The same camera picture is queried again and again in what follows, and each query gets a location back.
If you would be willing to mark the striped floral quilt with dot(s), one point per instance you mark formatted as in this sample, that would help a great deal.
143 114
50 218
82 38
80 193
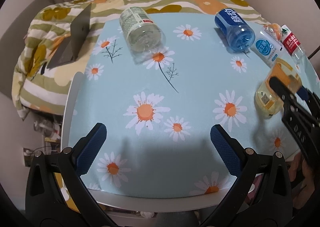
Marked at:
34 87

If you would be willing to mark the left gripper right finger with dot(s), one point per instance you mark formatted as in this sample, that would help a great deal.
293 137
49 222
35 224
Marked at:
261 193

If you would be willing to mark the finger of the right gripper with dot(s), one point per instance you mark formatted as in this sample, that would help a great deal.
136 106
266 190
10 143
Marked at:
307 138
306 119

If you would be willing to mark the dark grey laptop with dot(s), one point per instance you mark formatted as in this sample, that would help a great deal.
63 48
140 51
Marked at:
69 49

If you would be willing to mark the white blue label bottle cup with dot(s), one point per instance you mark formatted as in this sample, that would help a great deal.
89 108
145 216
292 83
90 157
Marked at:
267 48

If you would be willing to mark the daisy print blue tablecloth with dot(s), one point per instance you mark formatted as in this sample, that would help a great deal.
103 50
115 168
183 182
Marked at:
159 114

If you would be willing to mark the green label bottle cup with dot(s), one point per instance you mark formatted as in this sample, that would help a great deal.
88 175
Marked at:
140 32

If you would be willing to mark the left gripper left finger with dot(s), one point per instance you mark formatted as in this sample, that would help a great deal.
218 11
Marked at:
55 193

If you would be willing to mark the red label clear bottle cup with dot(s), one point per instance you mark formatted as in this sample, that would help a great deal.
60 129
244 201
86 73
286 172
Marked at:
292 45

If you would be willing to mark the orange peach bottle cup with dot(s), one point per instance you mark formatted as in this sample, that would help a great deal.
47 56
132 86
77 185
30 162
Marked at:
274 30

